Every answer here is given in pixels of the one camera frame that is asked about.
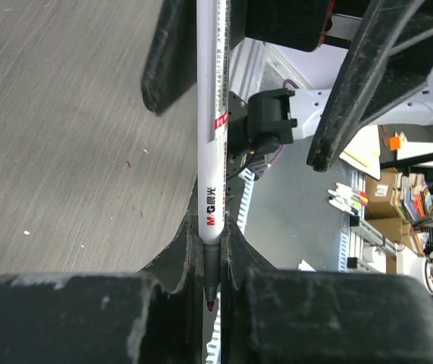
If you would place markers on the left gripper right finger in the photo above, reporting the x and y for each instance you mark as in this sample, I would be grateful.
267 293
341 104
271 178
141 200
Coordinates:
289 316

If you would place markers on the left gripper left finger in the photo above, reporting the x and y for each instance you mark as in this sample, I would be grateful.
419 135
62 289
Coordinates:
150 316

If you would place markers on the bunch of marker pens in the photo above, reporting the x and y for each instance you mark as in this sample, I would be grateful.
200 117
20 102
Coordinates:
347 199

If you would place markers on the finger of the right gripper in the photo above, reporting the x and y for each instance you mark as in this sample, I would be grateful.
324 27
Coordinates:
170 68

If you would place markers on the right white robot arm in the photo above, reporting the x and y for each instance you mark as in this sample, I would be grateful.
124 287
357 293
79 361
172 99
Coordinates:
286 115

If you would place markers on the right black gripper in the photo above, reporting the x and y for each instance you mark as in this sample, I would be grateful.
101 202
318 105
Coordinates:
388 61

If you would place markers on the cardboard box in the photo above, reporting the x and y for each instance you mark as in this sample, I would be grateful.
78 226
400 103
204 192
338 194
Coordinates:
384 213

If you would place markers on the stack of books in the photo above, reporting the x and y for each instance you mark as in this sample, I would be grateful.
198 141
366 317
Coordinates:
412 199

